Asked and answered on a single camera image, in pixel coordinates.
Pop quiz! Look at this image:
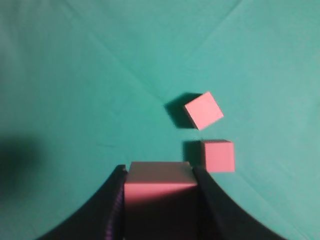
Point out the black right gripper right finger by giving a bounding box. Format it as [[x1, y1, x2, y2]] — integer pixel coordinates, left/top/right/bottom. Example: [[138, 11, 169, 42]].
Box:
[[192, 166, 284, 240]]

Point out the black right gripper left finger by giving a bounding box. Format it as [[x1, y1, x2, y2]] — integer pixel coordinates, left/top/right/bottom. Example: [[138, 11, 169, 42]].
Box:
[[39, 164, 127, 240]]

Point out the pink cube placed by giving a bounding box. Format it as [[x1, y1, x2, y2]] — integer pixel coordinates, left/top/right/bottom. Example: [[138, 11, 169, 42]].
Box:
[[124, 161, 198, 240], [201, 139, 236, 173], [184, 91, 224, 130]]

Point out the green table cloth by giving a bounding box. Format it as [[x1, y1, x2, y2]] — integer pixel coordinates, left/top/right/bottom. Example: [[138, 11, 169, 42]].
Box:
[[0, 0, 320, 240]]

